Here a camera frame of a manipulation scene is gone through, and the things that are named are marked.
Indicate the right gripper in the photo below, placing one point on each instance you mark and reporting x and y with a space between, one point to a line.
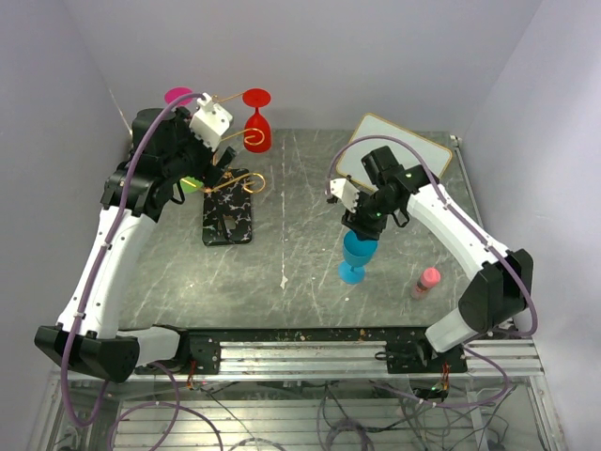
362 227

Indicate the blue plastic wine glass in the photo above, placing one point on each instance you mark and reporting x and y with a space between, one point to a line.
356 255

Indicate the red plastic wine glass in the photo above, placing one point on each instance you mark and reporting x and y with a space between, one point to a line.
257 132

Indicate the green plastic wine glass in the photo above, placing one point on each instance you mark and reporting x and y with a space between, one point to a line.
191 185

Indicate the pink plastic wine glass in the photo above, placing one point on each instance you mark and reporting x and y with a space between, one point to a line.
178 92

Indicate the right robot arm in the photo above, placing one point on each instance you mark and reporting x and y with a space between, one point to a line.
500 279

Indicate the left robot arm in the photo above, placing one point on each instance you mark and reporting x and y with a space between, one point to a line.
168 146

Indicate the gold wine glass rack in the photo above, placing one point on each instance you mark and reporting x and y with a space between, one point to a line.
227 209

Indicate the small pink bottle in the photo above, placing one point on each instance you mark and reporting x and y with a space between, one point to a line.
429 278

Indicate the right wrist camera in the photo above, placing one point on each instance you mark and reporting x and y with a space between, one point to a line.
343 190

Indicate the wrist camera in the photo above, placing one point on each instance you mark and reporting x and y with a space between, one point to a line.
210 121
343 190

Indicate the aluminium frame rail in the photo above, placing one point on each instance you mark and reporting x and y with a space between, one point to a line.
272 361

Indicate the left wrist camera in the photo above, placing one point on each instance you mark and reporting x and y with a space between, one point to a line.
210 121

